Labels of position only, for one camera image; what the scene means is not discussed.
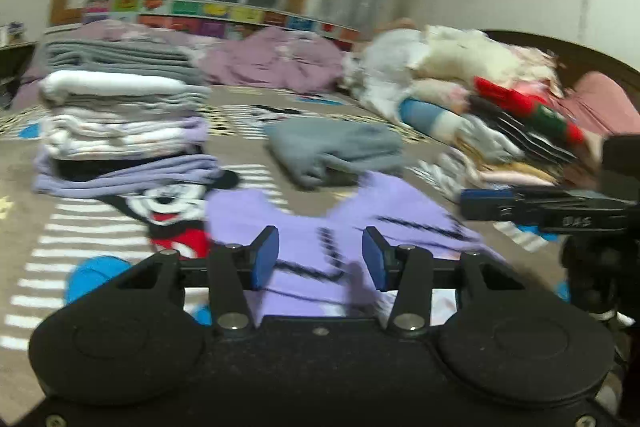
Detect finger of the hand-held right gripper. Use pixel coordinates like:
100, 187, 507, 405
459, 187, 604, 229

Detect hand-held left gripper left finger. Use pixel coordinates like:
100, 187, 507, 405
115, 225, 281, 340

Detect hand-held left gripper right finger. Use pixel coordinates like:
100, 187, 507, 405
361, 226, 526, 339

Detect purple hoodie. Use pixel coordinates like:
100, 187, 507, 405
205, 171, 507, 319

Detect pile of unfolded clothes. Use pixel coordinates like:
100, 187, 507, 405
342, 18, 607, 254

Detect stack of folded clothes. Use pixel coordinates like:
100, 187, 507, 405
32, 39, 224, 198

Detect person's right hand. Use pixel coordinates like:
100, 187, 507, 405
559, 233, 640, 324

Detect pink pillow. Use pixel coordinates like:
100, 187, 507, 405
554, 71, 640, 138

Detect grey folded garment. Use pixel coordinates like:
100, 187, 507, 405
263, 119, 409, 190

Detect dark wooden headboard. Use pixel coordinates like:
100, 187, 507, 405
479, 29, 640, 94

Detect pink quilt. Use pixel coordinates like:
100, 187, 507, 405
20, 19, 352, 108

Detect printed cartoon blanket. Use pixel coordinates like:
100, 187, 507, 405
0, 84, 572, 358

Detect wooden side table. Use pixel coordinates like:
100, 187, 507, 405
0, 39, 39, 110

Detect colourful alphabet wall border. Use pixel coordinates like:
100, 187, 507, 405
81, 0, 362, 51

